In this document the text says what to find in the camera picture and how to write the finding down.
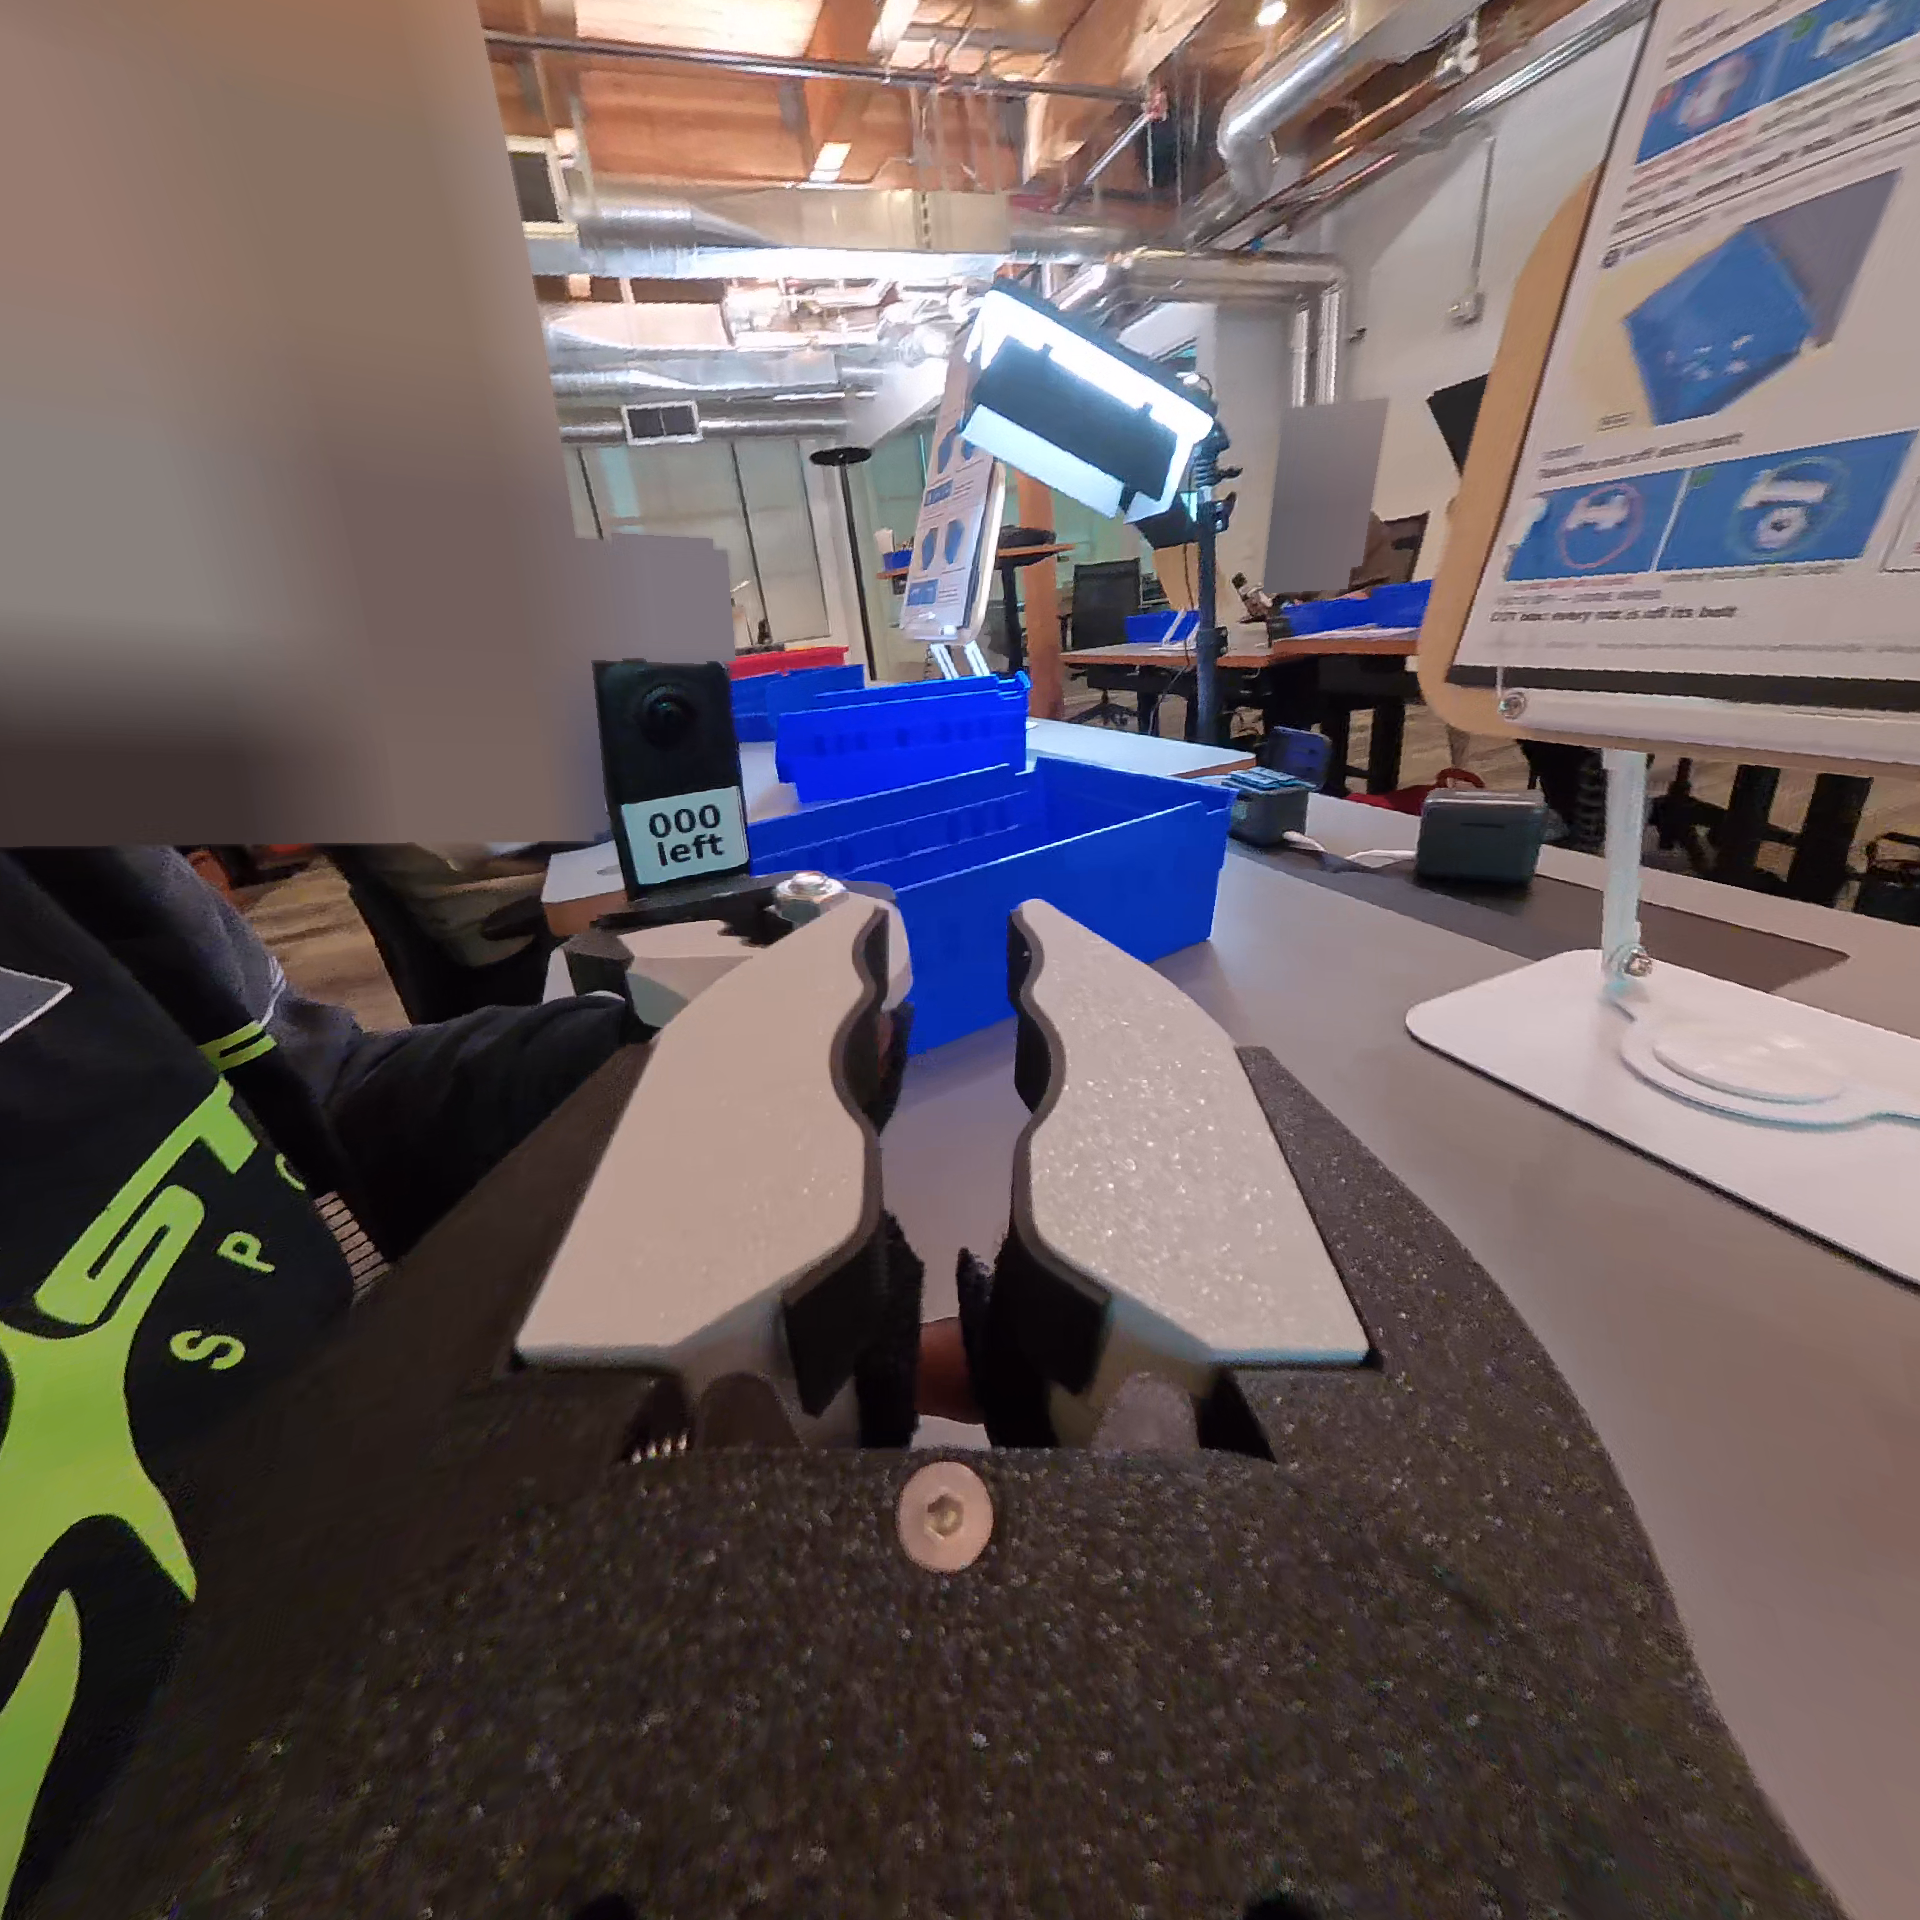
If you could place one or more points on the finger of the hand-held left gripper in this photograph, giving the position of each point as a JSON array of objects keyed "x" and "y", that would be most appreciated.
[{"x": 695, "y": 967}]

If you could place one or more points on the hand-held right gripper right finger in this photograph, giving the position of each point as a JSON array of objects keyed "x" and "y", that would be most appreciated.
[{"x": 1187, "y": 1186}]

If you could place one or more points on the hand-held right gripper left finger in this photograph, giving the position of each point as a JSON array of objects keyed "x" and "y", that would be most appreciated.
[{"x": 707, "y": 1186}]

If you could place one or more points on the short thick silver bolt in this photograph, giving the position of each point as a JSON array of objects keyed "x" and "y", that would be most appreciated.
[{"x": 803, "y": 892}]

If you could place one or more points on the blue plastic box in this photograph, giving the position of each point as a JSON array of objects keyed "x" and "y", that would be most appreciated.
[{"x": 1080, "y": 870}]

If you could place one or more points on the person's left forearm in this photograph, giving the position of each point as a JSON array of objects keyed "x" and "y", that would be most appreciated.
[{"x": 451, "y": 1083}]

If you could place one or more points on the blue plastic bin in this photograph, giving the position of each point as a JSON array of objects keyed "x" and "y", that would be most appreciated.
[
  {"x": 788, "y": 706},
  {"x": 902, "y": 737}
]

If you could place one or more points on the red plastic bin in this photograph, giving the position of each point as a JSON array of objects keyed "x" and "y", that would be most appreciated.
[{"x": 788, "y": 657}]

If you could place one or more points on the black floor lamp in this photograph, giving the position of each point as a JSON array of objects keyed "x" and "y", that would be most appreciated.
[{"x": 839, "y": 557}]

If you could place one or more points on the printed poster banner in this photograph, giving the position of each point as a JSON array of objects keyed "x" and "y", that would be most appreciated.
[{"x": 949, "y": 527}]

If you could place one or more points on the small black device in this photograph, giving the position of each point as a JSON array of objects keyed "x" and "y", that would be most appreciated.
[{"x": 1269, "y": 804}]

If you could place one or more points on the small black box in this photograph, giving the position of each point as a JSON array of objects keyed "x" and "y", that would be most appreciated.
[{"x": 1478, "y": 837}]

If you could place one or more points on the black office chair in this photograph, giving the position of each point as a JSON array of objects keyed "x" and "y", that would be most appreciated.
[{"x": 1103, "y": 601}]

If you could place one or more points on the sign on white stand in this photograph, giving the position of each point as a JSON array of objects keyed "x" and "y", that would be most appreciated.
[{"x": 1678, "y": 1052}]

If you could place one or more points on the studio light on stand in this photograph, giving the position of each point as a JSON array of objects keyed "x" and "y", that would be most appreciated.
[{"x": 1080, "y": 406}]

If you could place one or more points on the wooden office desk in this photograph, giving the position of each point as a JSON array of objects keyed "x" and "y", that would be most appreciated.
[{"x": 1232, "y": 651}]

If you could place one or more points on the row of blue bins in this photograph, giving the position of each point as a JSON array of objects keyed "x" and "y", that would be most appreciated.
[{"x": 1320, "y": 615}]

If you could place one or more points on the person's black printed shirt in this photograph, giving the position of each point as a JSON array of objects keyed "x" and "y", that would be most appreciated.
[{"x": 120, "y": 1351}]

